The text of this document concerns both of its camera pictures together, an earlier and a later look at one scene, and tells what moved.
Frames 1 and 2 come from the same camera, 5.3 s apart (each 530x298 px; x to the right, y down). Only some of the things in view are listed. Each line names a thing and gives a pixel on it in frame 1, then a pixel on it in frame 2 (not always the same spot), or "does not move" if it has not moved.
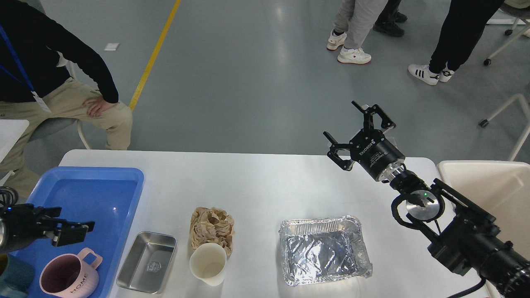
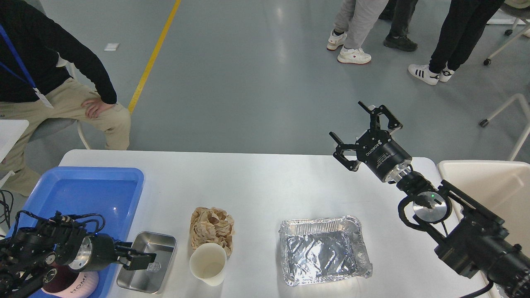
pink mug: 71,275 does not move
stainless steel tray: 146,265 does not move
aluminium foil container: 324,249 does not move
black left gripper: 22,223 → 96,252
